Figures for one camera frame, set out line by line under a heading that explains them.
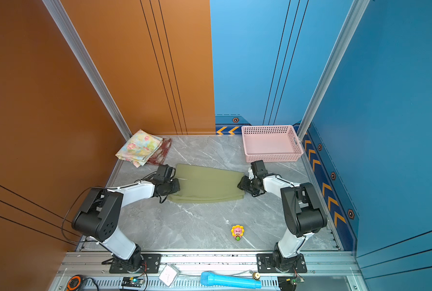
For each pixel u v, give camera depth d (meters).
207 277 0.67
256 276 0.68
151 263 0.74
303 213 0.47
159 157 1.06
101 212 0.47
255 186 0.73
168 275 0.70
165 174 0.77
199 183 0.93
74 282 0.67
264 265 0.72
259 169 0.77
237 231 0.77
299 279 0.69
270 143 1.17
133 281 0.71
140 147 1.07
